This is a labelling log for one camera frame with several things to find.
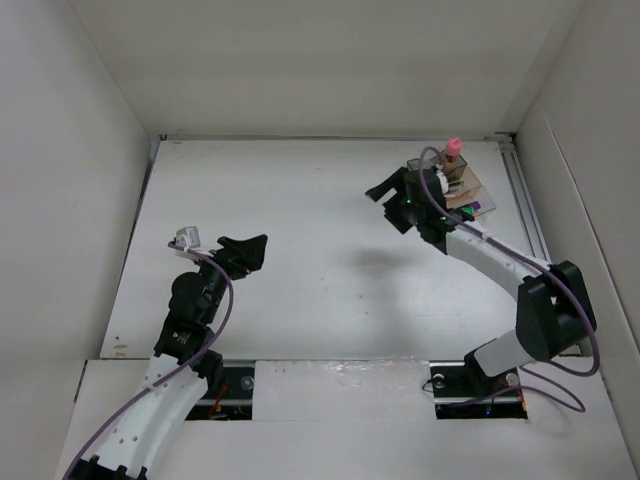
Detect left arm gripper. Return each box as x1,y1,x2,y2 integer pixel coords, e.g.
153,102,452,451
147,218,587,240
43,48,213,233
189,234,265,324

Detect pink capped crayon bottle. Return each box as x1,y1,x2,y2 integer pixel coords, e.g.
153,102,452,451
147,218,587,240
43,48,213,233
441,138,463,170

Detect green cap highlighter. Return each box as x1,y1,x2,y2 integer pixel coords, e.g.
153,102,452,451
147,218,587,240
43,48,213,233
448,207,475,222

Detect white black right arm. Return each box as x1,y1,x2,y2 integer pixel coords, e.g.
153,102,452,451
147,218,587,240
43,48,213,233
366,167,597,395

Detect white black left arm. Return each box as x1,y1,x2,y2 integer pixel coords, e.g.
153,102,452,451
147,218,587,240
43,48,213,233
63,227,268,479

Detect clear acrylic desk organizer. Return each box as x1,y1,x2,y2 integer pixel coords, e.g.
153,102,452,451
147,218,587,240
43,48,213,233
407,153,496,218

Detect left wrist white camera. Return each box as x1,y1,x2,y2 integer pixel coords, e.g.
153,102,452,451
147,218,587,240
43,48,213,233
168,226,202,254

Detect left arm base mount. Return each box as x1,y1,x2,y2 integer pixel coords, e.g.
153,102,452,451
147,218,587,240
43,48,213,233
186,363,255,421

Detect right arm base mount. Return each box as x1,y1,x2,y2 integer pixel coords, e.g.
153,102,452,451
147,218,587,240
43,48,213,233
422,361,528,420

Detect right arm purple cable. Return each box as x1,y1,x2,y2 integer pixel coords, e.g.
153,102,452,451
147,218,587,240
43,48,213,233
418,146,599,412

